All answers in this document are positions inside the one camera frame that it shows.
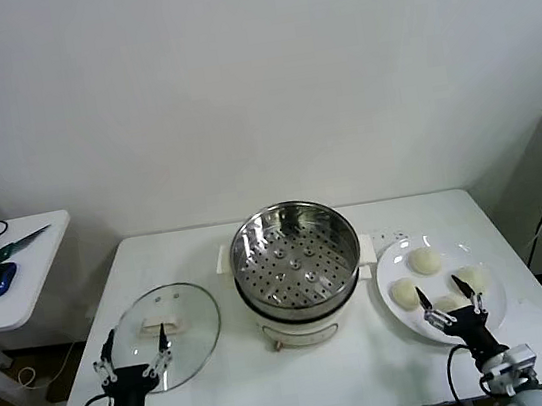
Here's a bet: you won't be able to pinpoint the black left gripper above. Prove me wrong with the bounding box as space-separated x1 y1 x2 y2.
88 320 181 406

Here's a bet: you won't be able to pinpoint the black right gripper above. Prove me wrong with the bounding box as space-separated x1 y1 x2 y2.
412 268 507 370

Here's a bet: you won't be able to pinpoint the white steamed baozi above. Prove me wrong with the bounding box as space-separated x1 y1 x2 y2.
387 276 426 312
447 263 492 301
433 292 469 317
405 245 444 278

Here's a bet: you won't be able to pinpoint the glass pot lid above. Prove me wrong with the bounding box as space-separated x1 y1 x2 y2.
100 277 231 401

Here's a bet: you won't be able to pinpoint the perforated steel steamer basket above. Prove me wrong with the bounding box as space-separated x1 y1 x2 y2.
208 190 385 331

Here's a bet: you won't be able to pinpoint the white round plate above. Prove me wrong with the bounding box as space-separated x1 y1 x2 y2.
369 224 514 355

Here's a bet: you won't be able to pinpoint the white side table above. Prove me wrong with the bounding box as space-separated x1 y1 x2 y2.
0 208 98 406

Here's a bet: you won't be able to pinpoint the white electric cooking pot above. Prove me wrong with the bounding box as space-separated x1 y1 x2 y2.
234 263 372 358

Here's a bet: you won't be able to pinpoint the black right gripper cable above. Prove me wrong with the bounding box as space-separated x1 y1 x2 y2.
444 341 487 406

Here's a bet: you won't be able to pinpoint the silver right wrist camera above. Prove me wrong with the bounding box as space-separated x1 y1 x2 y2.
475 342 542 399

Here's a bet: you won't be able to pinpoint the white floor cable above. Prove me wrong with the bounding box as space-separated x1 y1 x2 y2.
12 340 83 394

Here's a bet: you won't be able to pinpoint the green handled scissors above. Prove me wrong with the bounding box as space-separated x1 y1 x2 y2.
0 223 58 267

